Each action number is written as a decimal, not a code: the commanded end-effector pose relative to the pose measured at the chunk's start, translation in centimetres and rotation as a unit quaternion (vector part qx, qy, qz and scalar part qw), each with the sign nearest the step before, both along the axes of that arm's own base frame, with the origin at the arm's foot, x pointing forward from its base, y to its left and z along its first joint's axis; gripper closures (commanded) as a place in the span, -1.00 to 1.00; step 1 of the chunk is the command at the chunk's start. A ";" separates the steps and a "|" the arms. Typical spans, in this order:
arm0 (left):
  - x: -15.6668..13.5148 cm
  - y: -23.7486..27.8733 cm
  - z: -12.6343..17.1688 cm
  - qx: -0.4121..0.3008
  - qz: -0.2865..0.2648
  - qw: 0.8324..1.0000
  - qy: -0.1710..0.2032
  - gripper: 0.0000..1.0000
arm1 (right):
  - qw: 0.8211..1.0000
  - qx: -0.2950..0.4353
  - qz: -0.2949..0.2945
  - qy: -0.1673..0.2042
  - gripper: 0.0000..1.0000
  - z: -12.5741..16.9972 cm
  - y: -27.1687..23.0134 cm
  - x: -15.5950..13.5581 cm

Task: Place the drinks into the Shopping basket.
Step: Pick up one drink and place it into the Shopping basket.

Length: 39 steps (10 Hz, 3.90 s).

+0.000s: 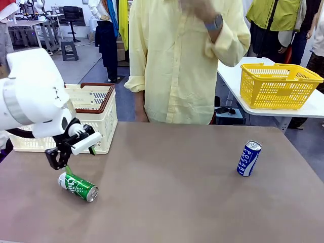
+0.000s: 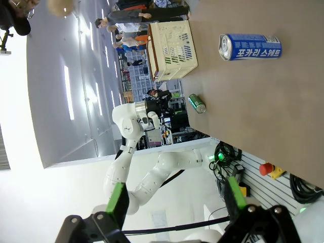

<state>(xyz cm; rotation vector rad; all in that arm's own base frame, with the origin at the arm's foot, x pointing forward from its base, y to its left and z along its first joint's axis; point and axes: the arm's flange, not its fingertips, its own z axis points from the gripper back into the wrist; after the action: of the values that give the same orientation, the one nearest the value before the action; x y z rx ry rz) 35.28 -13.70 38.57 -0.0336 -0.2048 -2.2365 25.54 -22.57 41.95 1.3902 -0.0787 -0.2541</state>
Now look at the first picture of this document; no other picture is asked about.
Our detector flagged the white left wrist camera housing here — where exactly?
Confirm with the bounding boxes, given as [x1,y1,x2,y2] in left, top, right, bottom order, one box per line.
[71,131,102,155]

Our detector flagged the person in lime vest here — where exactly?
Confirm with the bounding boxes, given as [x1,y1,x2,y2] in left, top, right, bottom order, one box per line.
[246,0,308,65]

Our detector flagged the white side table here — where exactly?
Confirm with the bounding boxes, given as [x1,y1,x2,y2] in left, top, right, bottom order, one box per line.
[216,56,324,135]

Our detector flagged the person's left hand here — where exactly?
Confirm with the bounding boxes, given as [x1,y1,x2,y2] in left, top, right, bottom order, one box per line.
[178,0,218,25]

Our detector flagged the yellow plastic shopping basket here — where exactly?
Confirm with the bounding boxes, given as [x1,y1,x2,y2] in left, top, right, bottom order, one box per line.
[239,62,324,111]

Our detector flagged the yellow hanging cloth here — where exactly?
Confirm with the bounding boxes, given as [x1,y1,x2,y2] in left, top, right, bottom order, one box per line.
[118,0,130,51]

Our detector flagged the person in light top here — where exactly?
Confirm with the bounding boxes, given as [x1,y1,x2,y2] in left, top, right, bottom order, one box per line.
[306,0,324,93]

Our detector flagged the person in yellow shirt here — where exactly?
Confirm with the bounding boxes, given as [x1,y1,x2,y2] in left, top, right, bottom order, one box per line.
[124,0,251,125]

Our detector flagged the green soda can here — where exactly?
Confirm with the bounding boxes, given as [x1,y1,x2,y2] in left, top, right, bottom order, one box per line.
[58,172,99,203]

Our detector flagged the grey workbench desk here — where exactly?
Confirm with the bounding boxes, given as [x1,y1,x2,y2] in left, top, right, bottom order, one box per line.
[7,19,55,55]

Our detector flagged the white plastic folding basket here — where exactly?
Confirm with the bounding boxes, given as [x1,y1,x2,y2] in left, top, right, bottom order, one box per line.
[7,83,119,155]

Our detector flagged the person's right hand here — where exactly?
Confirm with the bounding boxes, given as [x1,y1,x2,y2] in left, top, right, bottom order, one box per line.
[135,110,150,123]

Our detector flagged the stacked cardboard boxes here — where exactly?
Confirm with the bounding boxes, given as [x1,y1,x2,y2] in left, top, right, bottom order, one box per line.
[116,37,130,67]

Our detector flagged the white background lab robot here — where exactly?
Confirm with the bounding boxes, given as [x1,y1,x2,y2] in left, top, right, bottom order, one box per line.
[17,0,49,20]

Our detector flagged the grey step stool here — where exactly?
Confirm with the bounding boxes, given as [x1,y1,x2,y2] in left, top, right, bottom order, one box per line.
[60,40,79,62]

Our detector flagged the person in grey trousers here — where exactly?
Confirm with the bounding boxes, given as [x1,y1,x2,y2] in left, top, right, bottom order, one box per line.
[0,0,20,69]

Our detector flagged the black office chair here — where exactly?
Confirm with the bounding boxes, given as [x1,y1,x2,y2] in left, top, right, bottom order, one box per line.
[60,5,87,43]

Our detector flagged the blue Pocari Sweat can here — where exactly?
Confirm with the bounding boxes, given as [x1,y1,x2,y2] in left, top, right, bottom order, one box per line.
[236,140,263,177]

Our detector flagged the person's right forearm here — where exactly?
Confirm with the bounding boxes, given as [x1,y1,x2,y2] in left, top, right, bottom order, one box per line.
[133,90,148,112]

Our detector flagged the grey blue wristwatch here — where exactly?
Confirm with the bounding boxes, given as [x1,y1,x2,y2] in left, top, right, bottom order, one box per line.
[204,14,224,31]

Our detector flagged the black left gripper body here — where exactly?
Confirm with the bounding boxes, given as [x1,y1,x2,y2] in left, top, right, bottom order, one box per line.
[53,117,96,152]

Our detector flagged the mannequin in dark clothes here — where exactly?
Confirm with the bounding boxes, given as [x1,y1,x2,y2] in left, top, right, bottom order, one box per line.
[88,0,119,83]

